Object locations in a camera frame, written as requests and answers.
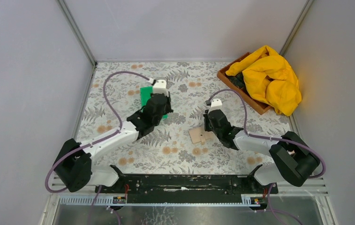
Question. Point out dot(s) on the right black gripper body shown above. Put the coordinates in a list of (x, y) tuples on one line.
[(207, 126)]

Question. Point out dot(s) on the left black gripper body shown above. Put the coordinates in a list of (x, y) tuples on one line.
[(167, 109)]

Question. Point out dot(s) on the green plastic bin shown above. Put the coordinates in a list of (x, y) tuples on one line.
[(147, 96)]

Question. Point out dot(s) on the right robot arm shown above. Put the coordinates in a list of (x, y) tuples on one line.
[(293, 162)]

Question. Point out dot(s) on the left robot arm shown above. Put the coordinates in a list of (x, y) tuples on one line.
[(74, 164)]

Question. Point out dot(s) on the floral table mat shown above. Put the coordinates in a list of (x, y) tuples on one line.
[(115, 95)]

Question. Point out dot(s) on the brown wooden tray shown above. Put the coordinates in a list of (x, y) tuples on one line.
[(236, 83)]

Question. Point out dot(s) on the yellow cloth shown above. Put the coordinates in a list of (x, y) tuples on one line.
[(270, 79)]

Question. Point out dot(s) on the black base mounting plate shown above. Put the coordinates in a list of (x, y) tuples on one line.
[(163, 188)]

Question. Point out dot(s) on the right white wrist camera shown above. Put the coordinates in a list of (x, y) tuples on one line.
[(214, 104)]

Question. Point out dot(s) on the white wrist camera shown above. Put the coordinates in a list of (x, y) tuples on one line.
[(159, 86), (214, 104)]

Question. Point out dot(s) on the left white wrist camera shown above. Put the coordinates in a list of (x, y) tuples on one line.
[(159, 86)]

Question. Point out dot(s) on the aluminium frame rails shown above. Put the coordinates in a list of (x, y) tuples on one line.
[(314, 189)]

